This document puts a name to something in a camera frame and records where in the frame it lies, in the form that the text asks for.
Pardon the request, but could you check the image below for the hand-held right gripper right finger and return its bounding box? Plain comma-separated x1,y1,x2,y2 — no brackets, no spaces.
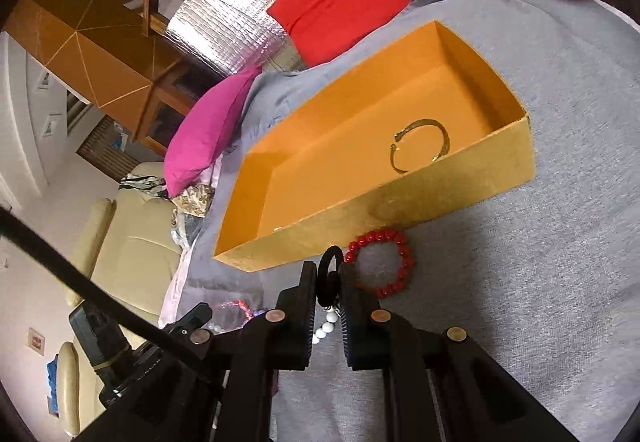
340,264,581,442

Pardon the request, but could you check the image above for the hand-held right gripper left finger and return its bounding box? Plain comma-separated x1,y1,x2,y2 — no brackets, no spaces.
90,262,318,442

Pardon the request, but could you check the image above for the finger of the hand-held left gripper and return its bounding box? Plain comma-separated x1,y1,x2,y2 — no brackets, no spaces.
160,302,215,348

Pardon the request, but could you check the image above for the white bead bracelet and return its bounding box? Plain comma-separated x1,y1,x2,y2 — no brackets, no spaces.
314,309,338,344

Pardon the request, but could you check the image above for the black hair tie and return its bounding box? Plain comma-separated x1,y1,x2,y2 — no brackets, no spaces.
318,246,346,310

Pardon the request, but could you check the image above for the red bead bracelet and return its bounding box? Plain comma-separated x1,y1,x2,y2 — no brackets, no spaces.
344,228,417,300

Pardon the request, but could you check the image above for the orange cardboard box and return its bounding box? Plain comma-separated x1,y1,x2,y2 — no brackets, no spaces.
214,20,536,273

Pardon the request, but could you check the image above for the light pink sheet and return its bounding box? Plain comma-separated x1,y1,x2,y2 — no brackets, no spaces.
159,157,223,328

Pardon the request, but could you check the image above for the beige sofa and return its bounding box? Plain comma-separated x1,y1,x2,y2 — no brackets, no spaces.
47,162,183,438

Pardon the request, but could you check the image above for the patterned cloth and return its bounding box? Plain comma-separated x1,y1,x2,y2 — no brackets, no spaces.
120,172,216,223

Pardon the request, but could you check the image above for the pink pillow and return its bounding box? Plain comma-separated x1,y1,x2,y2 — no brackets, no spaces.
164,66,263,198

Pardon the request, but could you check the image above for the gold bangle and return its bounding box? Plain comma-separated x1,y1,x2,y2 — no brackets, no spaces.
389,118,451,174

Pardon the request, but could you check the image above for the grey blanket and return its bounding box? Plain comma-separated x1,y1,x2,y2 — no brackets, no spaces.
180,0,640,442

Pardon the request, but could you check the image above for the wooden cabinet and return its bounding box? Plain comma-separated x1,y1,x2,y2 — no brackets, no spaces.
5,0,211,158

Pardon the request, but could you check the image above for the red pillow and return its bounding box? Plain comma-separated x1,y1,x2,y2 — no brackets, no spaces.
266,0,412,65

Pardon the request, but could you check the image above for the pink translucent bracelet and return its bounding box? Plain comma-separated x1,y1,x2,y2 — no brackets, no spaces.
219,300,252,324

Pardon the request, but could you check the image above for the black cable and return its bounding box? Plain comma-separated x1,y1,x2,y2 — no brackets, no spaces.
0,209,221,383

